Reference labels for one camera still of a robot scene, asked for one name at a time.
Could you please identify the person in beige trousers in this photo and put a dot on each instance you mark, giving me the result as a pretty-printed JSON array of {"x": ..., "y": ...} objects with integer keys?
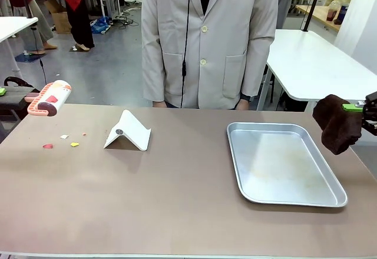
[{"x": 38, "y": 14}]

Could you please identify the person in beige jacket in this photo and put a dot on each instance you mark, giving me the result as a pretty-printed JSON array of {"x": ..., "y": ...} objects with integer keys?
[{"x": 209, "y": 50}]

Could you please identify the person's left hand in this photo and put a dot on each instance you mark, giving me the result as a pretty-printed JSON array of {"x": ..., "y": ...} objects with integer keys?
[{"x": 243, "y": 104}]

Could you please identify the black tripod stand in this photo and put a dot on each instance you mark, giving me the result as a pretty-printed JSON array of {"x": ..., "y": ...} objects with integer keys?
[{"x": 312, "y": 6}]

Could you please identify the silver metal tray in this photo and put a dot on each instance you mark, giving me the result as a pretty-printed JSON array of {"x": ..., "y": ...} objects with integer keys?
[{"x": 279, "y": 164}]

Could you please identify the pink lint roller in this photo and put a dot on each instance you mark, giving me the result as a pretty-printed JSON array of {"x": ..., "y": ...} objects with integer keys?
[{"x": 56, "y": 97}]

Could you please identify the large white table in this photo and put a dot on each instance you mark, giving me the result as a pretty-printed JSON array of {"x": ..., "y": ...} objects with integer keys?
[{"x": 318, "y": 64}]

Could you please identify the dark brown cloth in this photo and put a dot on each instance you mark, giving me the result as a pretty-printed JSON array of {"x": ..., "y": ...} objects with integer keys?
[{"x": 335, "y": 132}]

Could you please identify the blue plastic bag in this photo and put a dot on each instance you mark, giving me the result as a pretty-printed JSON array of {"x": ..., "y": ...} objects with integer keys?
[{"x": 100, "y": 26}]

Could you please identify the yellow paper scrap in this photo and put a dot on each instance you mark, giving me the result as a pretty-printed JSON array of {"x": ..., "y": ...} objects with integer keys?
[{"x": 74, "y": 144}]

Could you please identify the person with red scarf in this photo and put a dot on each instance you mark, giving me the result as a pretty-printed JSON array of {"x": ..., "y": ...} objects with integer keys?
[{"x": 78, "y": 11}]

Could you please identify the bottle with red liquid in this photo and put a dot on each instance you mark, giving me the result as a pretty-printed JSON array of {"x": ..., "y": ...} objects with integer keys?
[{"x": 332, "y": 11}]

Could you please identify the white folded roller stand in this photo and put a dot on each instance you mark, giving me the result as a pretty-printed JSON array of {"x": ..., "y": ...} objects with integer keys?
[{"x": 132, "y": 132}]

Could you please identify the small white table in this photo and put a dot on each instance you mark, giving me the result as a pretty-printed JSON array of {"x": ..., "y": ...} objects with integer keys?
[{"x": 14, "y": 26}]

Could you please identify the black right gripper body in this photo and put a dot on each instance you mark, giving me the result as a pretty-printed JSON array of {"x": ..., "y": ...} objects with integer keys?
[{"x": 371, "y": 117}]

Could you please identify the dark blue cup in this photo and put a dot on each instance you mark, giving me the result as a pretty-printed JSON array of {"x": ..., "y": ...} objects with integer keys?
[{"x": 341, "y": 14}]

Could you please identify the cardboard box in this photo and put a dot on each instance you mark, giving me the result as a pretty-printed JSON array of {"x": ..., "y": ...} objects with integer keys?
[{"x": 62, "y": 23}]

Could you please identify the black wristwatch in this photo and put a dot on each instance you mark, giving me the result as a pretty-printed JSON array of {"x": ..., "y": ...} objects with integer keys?
[{"x": 246, "y": 97}]

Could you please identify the blue floor mat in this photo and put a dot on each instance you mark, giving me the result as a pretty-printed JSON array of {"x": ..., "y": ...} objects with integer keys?
[{"x": 28, "y": 57}]

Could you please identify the person's right hand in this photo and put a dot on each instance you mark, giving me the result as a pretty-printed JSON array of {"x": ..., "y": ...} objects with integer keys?
[{"x": 159, "y": 104}]

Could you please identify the person in grey trousers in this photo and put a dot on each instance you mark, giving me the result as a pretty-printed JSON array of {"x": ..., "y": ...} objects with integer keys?
[{"x": 284, "y": 6}]

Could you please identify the wooden table with bottles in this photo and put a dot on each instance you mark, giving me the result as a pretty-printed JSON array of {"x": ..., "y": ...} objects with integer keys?
[{"x": 318, "y": 13}]

